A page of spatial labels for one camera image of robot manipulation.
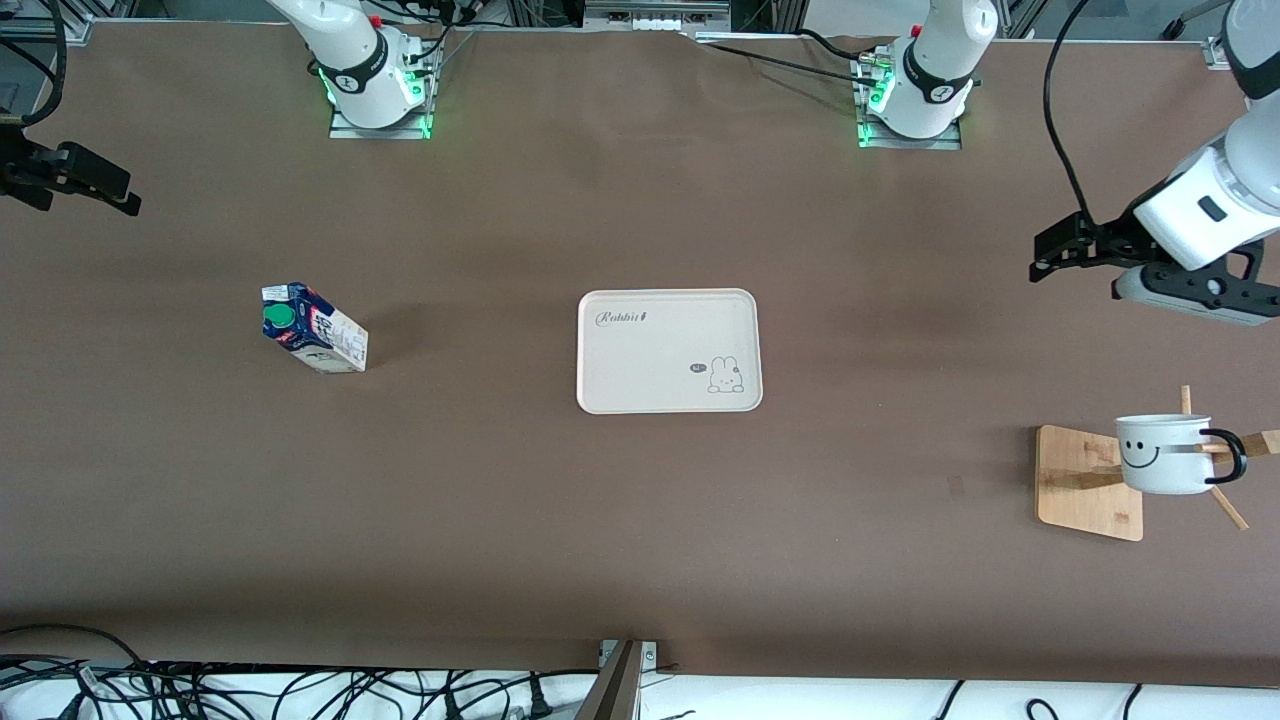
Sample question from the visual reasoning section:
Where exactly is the white smiley mug black handle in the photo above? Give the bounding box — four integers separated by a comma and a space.
1115, 414, 1248, 495

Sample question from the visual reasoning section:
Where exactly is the blue white milk carton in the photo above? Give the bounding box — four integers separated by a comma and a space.
262, 282, 369, 374

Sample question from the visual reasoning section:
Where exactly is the wooden mug rack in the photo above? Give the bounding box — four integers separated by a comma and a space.
1036, 385, 1280, 542

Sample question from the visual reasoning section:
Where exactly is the cream rabbit print tray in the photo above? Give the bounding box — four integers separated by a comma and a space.
577, 289, 763, 415

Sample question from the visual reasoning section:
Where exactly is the grey metal beam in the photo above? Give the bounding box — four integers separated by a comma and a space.
575, 640, 646, 720

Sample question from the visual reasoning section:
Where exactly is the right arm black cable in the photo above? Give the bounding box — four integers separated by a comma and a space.
0, 0, 68, 128

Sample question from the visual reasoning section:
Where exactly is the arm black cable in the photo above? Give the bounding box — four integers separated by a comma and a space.
1043, 0, 1096, 226
0, 0, 68, 128

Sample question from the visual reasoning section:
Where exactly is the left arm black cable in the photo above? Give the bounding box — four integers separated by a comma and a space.
1043, 0, 1096, 226

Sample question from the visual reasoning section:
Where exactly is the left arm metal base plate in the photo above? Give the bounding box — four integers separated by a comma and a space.
855, 50, 963, 151

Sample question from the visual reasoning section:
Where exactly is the black table cable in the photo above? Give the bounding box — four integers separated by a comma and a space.
695, 42, 866, 83
795, 28, 886, 63

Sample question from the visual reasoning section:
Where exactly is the aluminium frame with power strip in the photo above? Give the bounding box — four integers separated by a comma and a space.
585, 0, 731, 33

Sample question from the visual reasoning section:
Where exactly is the small metal bracket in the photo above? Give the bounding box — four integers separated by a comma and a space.
598, 638, 659, 669

